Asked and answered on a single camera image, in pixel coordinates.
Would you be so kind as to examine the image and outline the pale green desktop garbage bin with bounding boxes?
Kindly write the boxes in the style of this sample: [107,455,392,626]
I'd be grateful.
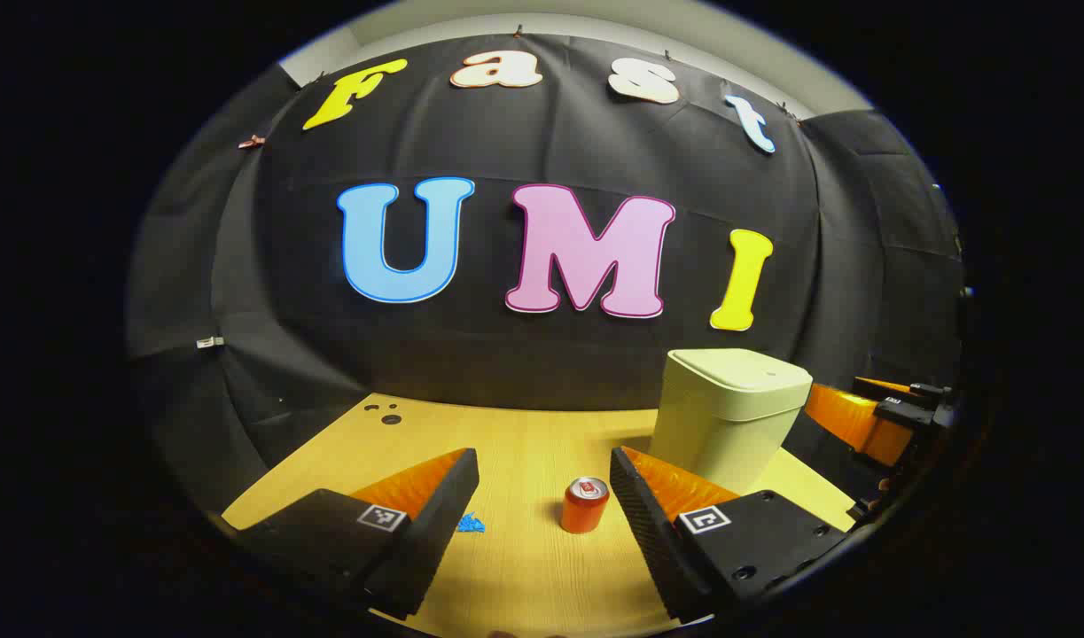
[650,348,814,495]

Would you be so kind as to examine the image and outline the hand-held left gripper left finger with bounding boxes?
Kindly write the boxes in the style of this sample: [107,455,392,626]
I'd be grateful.
[225,447,480,621]

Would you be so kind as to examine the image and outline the wooden desktop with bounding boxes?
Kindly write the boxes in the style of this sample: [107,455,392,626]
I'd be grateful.
[221,393,859,638]

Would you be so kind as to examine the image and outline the black backdrop cloth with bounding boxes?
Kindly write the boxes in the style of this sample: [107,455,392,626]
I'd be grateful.
[125,34,963,515]

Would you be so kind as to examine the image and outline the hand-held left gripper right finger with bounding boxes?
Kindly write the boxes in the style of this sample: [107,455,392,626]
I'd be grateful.
[609,446,857,626]

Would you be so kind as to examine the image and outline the orange pop can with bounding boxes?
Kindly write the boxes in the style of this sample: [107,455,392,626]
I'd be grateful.
[560,477,611,534]

